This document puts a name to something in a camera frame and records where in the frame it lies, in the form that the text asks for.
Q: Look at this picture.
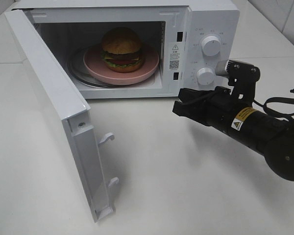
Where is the white microwave oven body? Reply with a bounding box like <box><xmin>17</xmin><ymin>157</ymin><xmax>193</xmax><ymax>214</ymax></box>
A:
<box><xmin>11</xmin><ymin>0</ymin><xmax>240</xmax><ymax>99</ymax></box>

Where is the white timer knob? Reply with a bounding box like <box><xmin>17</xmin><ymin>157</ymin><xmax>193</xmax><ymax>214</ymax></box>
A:
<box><xmin>196</xmin><ymin>67</ymin><xmax>215</xmax><ymax>85</ymax></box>

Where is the white warning label sticker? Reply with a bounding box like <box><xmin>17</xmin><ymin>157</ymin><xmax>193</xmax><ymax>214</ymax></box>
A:
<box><xmin>168</xmin><ymin>42</ymin><xmax>182</xmax><ymax>71</ymax></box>

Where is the glass microwave turntable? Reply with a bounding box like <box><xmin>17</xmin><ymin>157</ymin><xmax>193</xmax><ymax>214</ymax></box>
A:
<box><xmin>68</xmin><ymin>45</ymin><xmax>156</xmax><ymax>88</ymax></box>

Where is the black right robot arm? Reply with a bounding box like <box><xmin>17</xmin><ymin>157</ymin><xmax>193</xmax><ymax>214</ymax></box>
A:
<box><xmin>172</xmin><ymin>87</ymin><xmax>294</xmax><ymax>181</ymax></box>

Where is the burger with lettuce and cheese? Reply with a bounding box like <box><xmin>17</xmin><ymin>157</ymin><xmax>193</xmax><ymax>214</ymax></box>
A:
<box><xmin>101</xmin><ymin>27</ymin><xmax>145</xmax><ymax>73</ymax></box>

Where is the white microwave door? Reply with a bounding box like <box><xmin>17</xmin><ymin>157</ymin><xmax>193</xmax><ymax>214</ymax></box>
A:
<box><xmin>5</xmin><ymin>10</ymin><xmax>119</xmax><ymax>222</ymax></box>

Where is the upper white power knob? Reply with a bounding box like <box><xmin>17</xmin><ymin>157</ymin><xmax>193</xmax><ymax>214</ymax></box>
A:
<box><xmin>201</xmin><ymin>35</ymin><xmax>221</xmax><ymax>56</ymax></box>

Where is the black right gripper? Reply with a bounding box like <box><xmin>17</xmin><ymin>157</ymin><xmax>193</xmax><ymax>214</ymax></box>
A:
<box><xmin>172</xmin><ymin>86</ymin><xmax>234</xmax><ymax>134</ymax></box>

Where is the pink round plate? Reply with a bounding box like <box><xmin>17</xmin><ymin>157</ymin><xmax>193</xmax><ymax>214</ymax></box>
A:
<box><xmin>83</xmin><ymin>45</ymin><xmax>159</xmax><ymax>86</ymax></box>

